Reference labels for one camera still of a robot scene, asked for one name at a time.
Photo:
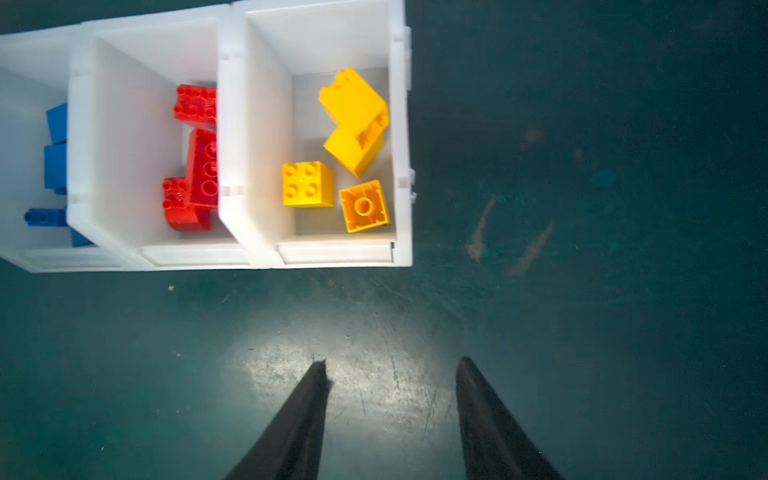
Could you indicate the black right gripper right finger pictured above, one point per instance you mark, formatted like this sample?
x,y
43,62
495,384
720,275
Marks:
x,y
494,445

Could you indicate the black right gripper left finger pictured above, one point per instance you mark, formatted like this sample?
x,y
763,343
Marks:
x,y
291,445

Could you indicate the yellow lego brick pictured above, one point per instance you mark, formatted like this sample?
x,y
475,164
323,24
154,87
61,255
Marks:
x,y
364,206
308,185
354,105
355,149

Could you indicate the large red lego brick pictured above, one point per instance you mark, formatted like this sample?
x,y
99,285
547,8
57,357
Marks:
x,y
196,106
202,170

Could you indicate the blue lego brick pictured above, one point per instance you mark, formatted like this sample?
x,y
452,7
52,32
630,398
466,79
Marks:
x,y
55,163
57,123
43,217

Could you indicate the yellow lego brick bottom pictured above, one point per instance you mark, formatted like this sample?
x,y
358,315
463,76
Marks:
x,y
354,105

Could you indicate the green table mat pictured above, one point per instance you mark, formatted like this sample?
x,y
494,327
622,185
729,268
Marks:
x,y
590,228

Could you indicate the white middle plastic bin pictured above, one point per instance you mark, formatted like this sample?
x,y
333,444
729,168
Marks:
x,y
124,141

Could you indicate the white left plastic bin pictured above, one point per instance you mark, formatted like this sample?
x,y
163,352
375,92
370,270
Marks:
x,y
35,69

